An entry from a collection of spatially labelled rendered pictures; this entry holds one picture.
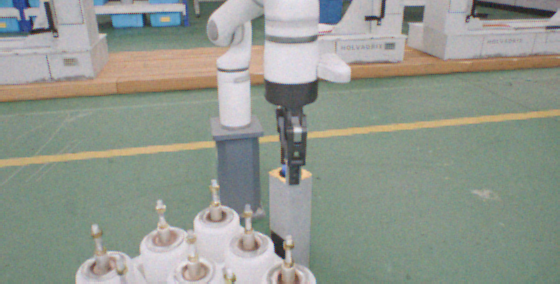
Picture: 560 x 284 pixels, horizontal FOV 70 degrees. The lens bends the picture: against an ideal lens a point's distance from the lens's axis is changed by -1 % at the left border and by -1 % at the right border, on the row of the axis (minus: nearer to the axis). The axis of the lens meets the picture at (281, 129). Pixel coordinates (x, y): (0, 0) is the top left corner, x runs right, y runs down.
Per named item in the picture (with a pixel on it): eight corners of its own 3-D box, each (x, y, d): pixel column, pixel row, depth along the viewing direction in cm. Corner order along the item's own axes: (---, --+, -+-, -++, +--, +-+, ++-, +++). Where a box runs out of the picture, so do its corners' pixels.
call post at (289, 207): (269, 279, 104) (268, 173, 91) (290, 267, 108) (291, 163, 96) (288, 295, 99) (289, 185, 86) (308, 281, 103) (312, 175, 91)
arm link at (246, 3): (245, -35, 89) (278, -36, 94) (199, 22, 111) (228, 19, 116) (259, 3, 88) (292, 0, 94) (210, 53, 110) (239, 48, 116)
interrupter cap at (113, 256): (119, 248, 77) (118, 245, 77) (132, 271, 72) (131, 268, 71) (77, 264, 73) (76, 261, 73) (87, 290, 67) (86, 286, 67)
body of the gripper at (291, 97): (261, 64, 59) (262, 124, 62) (266, 80, 51) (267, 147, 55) (312, 63, 60) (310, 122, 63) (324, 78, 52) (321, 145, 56)
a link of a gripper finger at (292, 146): (286, 124, 52) (284, 159, 56) (288, 133, 51) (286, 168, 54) (307, 123, 52) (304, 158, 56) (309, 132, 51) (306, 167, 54)
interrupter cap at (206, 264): (163, 277, 70) (163, 274, 70) (196, 253, 76) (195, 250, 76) (193, 297, 66) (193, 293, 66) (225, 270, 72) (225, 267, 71)
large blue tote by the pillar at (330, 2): (299, 19, 540) (299, -10, 525) (327, 18, 551) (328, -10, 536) (312, 25, 496) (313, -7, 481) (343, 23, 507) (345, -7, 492)
